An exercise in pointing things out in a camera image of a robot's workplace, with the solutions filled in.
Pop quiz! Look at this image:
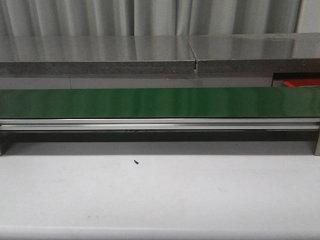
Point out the red plastic tray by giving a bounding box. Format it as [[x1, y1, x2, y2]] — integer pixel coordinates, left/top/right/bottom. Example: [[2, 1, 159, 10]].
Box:
[[283, 78, 320, 87]]

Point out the grey counter right section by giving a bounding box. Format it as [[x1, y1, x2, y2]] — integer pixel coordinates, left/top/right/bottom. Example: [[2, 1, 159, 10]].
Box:
[[188, 33, 320, 87]]

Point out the grey counter section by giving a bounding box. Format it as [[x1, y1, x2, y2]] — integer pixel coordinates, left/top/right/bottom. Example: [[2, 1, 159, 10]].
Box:
[[0, 36, 196, 90], [188, 33, 320, 87]]

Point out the grey pleated curtain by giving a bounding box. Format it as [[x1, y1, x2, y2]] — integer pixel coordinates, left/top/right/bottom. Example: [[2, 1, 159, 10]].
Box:
[[0, 0, 301, 36]]

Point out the green conveyor belt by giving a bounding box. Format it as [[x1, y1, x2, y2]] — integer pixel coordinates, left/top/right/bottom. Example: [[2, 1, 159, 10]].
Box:
[[0, 87, 320, 119]]

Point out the grey counter left section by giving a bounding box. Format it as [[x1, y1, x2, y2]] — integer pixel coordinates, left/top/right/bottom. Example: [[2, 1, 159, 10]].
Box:
[[0, 36, 196, 90]]

